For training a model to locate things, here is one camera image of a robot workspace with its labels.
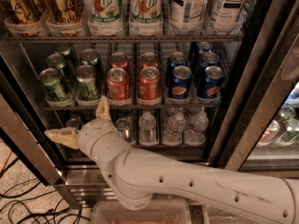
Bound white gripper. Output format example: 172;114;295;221
44;95;120;156

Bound green can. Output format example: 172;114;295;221
54;43;78;66
80;49;102;72
39;68;69;102
76;64;100;101
46;53;75;90

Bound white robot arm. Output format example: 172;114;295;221
45;96;299;224

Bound left slim blue can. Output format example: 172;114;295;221
65;119;81;130

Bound slim blue can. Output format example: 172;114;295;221
65;119;81;130
116;118;132;142

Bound right slim blue can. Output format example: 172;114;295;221
116;118;132;142

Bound front left orange can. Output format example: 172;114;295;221
107;67;129;101

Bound orange can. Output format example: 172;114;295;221
139;66;161;100
139;51;159;68
109;52;129;72
107;67;129;101

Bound front right orange can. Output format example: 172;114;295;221
139;66;161;100

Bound back left orange can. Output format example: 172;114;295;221
109;52;129;72

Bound open fridge door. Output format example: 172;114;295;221
0;37;80;209

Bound back right orange can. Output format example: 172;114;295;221
139;51;159;68

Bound front left Pepsi can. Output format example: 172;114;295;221
167;65;192;99

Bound pepsi can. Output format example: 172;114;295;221
189;41;214;62
196;65;223;99
167;65;192;99
195;51;220;75
166;51;187;78

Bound back left Pepsi can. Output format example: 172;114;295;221
166;51;187;78

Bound right LaCroix can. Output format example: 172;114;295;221
44;0;84;25

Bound lacroix can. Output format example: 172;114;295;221
0;0;40;25
44;0;84;25

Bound left 7up can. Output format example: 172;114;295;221
90;0;121;23

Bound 7up can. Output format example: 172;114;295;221
131;0;162;24
90;0;121;23

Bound front right Pepsi can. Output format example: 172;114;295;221
196;65;223;99

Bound left LaCroix can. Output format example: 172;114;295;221
0;0;40;25

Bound right 7up can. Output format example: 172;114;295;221
131;0;162;24

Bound middle right Pepsi can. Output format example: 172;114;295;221
195;51;220;75

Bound back right Pepsi can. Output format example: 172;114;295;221
189;41;214;62

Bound left tea can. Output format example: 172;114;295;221
171;0;204;23

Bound tea can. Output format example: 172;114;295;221
207;0;245;24
171;0;204;23

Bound right fridge glass door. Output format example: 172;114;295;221
206;0;299;177

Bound right tea can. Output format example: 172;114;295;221
207;0;245;24

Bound left water bottle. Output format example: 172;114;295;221
138;111;157;146

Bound water bottle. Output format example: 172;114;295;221
163;112;186;146
185;110;208;146
138;111;157;146

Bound middle water bottle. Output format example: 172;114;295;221
163;112;186;146

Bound right water bottle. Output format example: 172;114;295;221
185;110;208;146

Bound left clear plastic bin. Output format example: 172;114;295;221
91;200;192;224

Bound clear plastic bin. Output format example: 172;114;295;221
91;200;192;224
203;205;258;224

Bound right clear plastic bin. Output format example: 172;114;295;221
203;205;258;224

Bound middle wire shelf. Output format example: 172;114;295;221
43;104;218;111

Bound wire shelf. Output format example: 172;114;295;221
43;104;218;111
4;35;244;43

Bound orange floor cable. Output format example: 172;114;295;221
0;149;14;175

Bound top wire shelf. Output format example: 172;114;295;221
4;35;244;43

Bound black floor cables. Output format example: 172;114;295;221
0;156;92;224

